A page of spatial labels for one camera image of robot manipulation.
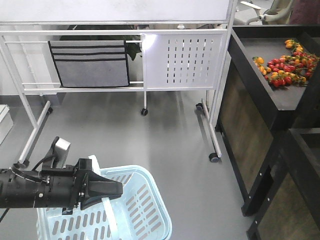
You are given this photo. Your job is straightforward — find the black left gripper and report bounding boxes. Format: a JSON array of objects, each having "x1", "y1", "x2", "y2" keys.
[{"x1": 34, "y1": 158, "x2": 123, "y2": 215}]

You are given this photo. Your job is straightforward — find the light blue plastic basket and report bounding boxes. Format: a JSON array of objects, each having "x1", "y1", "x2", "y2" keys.
[{"x1": 36, "y1": 155, "x2": 172, "y2": 240}]

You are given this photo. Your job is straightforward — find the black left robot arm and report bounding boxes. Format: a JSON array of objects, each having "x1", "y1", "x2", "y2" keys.
[{"x1": 0, "y1": 158, "x2": 123, "y2": 215}]

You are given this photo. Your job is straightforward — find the grey fabric pocket organizer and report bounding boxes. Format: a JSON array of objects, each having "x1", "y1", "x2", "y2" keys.
[{"x1": 48, "y1": 40, "x2": 130, "y2": 88}]

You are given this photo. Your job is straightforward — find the white rolling whiteboard stand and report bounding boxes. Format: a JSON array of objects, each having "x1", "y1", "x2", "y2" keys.
[{"x1": 0, "y1": 0, "x2": 237, "y2": 169}]

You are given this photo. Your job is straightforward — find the black wooden produce stand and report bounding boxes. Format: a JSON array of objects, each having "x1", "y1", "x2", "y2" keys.
[{"x1": 216, "y1": 25, "x2": 320, "y2": 240}]

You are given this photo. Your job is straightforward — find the cherry tomato pile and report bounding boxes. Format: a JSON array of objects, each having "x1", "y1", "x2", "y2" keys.
[{"x1": 252, "y1": 39, "x2": 320, "y2": 89}]

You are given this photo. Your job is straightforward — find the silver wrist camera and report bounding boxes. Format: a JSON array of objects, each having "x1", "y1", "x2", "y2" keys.
[{"x1": 42, "y1": 136, "x2": 71, "y2": 169}]

